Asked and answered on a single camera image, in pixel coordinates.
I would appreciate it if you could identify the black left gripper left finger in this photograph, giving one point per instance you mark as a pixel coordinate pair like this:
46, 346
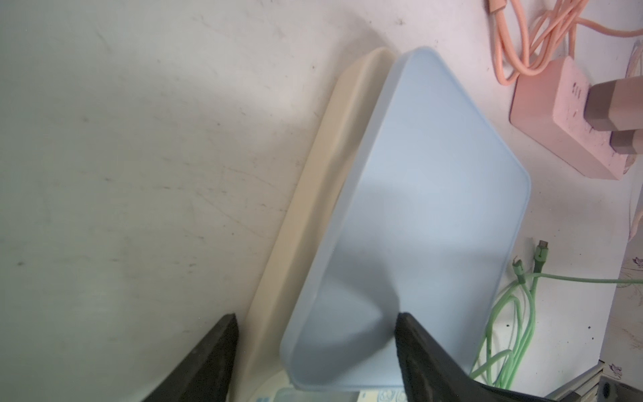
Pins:
206, 372

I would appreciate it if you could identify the cream blue front electronic scale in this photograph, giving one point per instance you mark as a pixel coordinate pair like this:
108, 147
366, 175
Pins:
408, 202

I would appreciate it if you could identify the pink power strip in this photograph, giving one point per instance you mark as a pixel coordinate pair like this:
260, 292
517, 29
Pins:
549, 108

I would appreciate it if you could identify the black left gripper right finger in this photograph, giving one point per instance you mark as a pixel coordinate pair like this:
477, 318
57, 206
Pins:
430, 374

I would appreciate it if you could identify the aluminium mounting rail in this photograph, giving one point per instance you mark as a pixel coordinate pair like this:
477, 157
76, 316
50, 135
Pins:
600, 383

